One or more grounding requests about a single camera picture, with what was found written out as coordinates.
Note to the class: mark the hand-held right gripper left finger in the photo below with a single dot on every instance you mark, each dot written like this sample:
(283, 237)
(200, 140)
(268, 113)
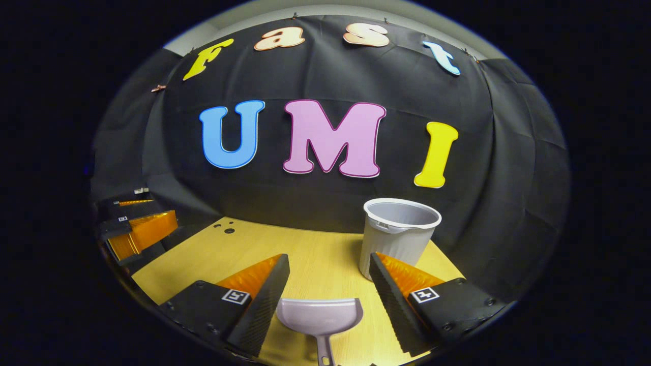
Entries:
(264, 300)

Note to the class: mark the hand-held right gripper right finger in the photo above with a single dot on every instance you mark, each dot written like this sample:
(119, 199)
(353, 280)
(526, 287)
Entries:
(389, 300)

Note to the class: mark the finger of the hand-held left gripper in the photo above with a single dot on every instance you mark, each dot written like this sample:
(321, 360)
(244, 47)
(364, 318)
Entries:
(109, 229)
(109, 207)

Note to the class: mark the grey ribbed garbage bin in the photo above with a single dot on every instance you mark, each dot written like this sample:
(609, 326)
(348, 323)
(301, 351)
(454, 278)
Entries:
(394, 249)

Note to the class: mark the lilac plastic dustpan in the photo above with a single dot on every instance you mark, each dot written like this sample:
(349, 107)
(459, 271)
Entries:
(320, 315)

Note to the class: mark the yellow wooden desktop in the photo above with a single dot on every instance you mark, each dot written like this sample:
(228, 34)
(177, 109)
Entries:
(315, 264)

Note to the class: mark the copper cloth clip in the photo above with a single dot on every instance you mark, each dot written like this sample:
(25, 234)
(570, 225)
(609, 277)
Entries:
(158, 88)

